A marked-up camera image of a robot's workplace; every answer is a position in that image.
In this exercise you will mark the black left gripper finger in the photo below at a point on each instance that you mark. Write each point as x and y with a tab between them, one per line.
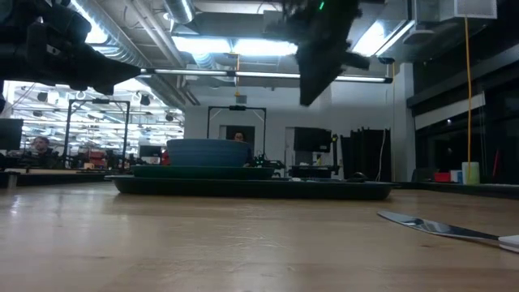
99	84
115	67

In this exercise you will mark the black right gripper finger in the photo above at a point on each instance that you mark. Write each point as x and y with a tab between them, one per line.
326	69
308	73

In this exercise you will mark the blue round bowl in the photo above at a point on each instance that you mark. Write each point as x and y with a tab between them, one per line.
208	154

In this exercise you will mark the green round plate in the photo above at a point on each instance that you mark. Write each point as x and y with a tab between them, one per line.
202	173

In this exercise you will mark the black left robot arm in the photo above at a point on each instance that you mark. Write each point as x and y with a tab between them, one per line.
8	48

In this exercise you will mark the dark green plastic tray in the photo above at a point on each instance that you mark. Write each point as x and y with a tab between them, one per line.
251	190

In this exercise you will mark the black bar with light strip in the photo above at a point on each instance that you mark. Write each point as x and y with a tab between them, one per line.
263	75

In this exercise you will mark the long ceiling light fixture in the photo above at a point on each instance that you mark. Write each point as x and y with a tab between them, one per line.
377	38
235	45

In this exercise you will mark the person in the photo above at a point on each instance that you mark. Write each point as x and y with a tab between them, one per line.
239	136
40	146

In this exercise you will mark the black curtain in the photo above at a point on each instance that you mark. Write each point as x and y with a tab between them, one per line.
365	154

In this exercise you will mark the dark computer monitor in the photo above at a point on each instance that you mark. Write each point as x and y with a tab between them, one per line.
10	134

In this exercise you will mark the white ceiling vent box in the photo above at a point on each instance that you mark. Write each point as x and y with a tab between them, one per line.
474	8

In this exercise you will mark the red small box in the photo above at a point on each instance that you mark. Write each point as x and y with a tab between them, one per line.
442	177

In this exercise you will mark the white small container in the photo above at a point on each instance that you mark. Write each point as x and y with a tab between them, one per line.
456	176

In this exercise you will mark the pale green cylindrical container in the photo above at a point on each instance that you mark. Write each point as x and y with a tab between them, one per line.
470	173

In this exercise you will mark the black background rig frame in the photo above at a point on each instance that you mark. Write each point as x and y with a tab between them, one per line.
97	101
237	108

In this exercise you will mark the silver ventilation duct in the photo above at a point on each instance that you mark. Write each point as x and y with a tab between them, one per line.
121	44

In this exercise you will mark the black wall screen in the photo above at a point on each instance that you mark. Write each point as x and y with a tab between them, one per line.
312	140

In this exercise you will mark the black frame clamp knob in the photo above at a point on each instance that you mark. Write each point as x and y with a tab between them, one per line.
357	177

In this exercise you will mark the black metal table frame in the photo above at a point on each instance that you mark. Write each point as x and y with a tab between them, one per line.
466	190

